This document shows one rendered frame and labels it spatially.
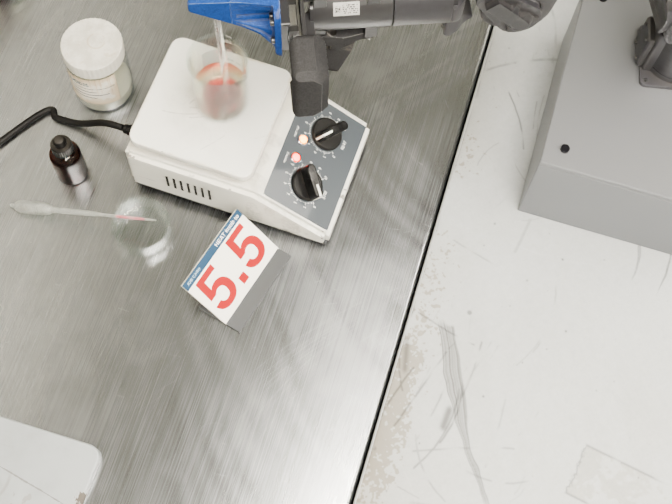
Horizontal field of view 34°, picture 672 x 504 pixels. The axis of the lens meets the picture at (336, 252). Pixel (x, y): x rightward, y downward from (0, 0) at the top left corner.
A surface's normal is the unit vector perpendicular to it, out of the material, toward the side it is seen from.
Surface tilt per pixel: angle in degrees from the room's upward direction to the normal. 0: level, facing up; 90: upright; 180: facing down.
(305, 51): 1
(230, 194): 90
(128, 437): 0
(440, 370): 0
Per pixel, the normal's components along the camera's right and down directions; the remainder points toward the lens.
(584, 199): -0.29, 0.88
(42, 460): 0.04, -0.38
